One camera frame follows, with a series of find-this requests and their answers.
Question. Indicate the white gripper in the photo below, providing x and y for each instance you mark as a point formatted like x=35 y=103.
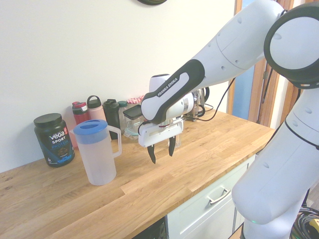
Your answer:
x=159 y=135

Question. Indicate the translucent pitcher with blue lid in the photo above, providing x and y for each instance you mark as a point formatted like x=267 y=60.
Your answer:
x=97 y=159

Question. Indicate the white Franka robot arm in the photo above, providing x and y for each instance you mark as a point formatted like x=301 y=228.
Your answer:
x=249 y=37

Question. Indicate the red water bottle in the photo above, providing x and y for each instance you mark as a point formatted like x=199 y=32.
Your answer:
x=81 y=114

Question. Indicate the clear drinking glass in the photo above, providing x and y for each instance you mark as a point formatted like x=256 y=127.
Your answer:
x=177 y=142

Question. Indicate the glass container teal clip lid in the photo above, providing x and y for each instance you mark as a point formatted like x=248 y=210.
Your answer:
x=130 y=133

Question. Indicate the square canister with black lid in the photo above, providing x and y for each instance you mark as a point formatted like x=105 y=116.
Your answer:
x=133 y=113

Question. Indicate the glass French press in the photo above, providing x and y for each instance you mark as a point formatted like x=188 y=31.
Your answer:
x=195 y=110

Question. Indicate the tall jar red gingham lid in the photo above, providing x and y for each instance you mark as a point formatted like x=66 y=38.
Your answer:
x=141 y=98
x=132 y=101

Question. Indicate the clear bottle with green lid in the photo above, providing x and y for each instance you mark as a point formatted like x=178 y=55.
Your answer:
x=122 y=104

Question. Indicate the black shaker bottle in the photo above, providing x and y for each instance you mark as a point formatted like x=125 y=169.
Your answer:
x=112 y=114

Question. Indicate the stainless steel electric kettle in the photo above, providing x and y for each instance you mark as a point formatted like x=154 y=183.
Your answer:
x=199 y=95

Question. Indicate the pink bottle with black lid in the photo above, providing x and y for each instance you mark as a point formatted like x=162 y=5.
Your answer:
x=96 y=112

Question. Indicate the white cabinet drawer front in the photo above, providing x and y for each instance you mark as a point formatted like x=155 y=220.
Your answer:
x=199 y=219

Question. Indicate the black dishwasher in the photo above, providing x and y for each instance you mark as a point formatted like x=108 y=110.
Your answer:
x=157 y=230

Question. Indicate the black Vega protein tub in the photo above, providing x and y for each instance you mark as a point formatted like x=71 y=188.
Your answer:
x=53 y=142

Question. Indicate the metal door hinge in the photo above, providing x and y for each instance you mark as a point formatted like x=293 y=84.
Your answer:
x=265 y=75

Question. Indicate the yellow box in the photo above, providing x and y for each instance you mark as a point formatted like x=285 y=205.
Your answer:
x=314 y=225

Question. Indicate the wooden door frame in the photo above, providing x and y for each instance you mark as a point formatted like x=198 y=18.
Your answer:
x=256 y=99

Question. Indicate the dark round wall object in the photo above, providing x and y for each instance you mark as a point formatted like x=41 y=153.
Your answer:
x=152 y=2

